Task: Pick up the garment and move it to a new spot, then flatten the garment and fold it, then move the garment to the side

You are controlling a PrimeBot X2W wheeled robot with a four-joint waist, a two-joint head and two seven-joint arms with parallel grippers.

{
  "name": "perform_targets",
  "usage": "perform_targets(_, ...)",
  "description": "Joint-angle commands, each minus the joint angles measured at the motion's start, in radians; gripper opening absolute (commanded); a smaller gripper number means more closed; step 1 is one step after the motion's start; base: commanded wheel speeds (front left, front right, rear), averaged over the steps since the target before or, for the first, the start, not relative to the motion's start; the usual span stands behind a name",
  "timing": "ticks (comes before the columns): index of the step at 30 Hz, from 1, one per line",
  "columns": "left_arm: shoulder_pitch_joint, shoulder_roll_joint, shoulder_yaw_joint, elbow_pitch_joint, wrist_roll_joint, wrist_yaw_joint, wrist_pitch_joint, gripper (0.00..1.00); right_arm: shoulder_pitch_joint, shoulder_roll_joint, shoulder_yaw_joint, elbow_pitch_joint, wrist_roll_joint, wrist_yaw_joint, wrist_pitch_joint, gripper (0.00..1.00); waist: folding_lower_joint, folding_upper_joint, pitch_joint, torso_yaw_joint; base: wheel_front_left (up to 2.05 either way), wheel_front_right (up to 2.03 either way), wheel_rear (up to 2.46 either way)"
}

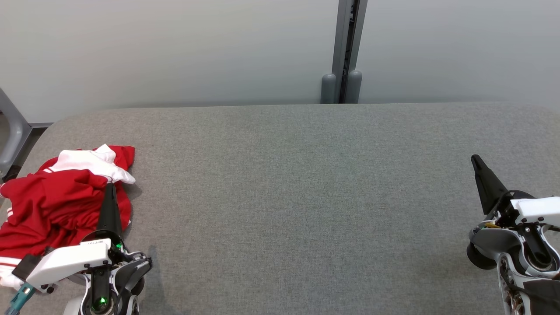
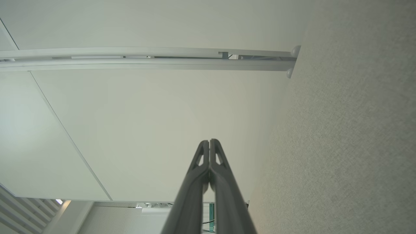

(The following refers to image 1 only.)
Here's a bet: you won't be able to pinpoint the grey metal partition post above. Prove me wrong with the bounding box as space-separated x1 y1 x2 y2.
331 0 368 104

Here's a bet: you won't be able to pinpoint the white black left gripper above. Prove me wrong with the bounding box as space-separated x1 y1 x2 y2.
25 183 127 293

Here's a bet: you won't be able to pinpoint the red white basketball jersey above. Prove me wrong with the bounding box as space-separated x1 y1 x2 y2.
0 144 136 245

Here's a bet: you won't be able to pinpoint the teal left camera connector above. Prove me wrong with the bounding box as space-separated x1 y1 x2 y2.
4 282 35 315

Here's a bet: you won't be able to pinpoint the grey rounded post foot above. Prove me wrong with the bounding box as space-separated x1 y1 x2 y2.
321 73 337 104
347 70 363 104

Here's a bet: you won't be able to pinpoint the grey metal frame leg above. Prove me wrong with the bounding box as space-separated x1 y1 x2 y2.
0 87 33 180

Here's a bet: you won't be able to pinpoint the red white basketball shorts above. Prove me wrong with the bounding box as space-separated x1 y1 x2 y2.
0 206 101 291

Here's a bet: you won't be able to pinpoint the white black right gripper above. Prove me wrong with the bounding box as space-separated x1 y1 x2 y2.
471 154 560 228

